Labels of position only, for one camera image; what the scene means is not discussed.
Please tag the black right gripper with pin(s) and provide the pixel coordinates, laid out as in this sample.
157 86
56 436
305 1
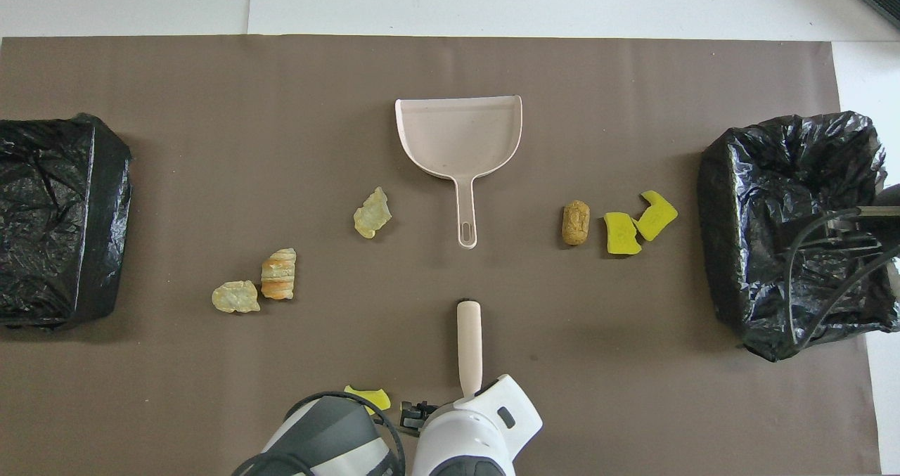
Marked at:
891 196

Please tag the curved yellow sponge piece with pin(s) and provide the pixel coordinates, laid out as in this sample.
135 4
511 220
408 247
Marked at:
358 393

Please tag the striped orange toy croissant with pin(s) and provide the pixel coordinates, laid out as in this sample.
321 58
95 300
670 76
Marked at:
278 275

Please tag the pale green toy dumpling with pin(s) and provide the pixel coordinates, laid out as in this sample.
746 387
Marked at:
235 297
371 216

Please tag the beige plastic dustpan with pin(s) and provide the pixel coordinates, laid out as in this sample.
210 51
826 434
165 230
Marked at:
457 135

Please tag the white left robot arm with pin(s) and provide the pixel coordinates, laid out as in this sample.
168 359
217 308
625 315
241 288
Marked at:
478 441

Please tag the black bin with crumpled bag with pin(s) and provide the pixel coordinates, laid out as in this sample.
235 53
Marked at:
745 237

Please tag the black bin with smooth bag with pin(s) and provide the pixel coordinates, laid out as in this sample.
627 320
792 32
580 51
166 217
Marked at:
42 265

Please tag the notched yellow sponge piece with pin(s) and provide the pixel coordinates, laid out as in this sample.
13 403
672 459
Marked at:
657 216

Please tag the squarish yellow sponge piece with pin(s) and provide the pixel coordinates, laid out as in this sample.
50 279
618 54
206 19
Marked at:
621 235

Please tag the brown cork nugget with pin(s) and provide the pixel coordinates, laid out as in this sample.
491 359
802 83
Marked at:
575 223

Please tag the brown paper table mat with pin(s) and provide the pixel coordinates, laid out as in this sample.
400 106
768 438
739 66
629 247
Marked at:
281 145

